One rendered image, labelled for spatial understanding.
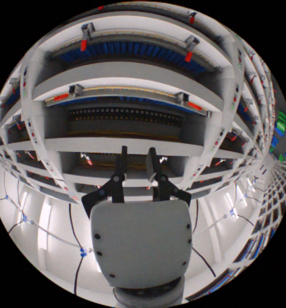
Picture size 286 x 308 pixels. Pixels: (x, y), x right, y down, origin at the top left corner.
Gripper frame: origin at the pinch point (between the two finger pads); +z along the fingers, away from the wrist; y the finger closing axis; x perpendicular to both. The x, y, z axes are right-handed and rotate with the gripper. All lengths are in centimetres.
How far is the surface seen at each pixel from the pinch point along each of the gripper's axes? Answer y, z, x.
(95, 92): -11.0, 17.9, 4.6
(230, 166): 97, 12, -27
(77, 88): -14.6, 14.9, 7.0
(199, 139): 27.0, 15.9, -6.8
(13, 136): -104, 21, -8
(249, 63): 46, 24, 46
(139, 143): 2.0, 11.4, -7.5
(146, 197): 11.7, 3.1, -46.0
